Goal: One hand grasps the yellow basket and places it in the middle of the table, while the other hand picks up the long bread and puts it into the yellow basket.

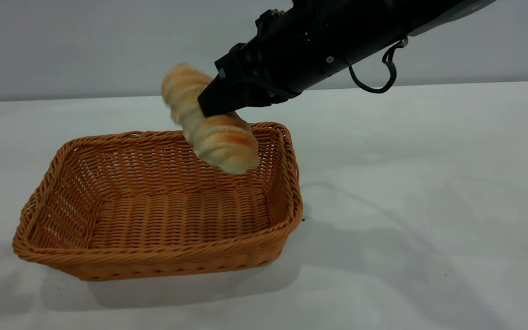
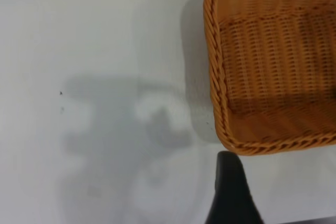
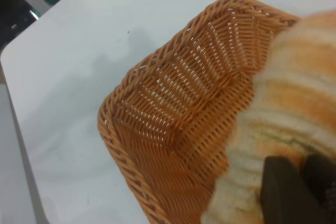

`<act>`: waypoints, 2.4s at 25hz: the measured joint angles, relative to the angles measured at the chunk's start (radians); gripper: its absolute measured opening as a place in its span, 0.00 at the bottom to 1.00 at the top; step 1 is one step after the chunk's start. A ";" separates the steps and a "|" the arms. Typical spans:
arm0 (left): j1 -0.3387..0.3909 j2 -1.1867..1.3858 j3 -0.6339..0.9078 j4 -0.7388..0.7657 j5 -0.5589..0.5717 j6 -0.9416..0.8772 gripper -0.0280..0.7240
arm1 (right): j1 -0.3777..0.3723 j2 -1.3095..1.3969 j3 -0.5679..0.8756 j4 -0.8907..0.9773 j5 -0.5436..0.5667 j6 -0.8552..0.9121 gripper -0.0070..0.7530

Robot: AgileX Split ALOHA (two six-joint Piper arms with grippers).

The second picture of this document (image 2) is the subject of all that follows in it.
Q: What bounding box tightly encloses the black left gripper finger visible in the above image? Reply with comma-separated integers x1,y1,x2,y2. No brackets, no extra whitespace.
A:
204,151,266,224

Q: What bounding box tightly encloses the orange woven wicker basket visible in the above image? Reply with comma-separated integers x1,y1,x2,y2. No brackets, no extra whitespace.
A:
203,0,336,156

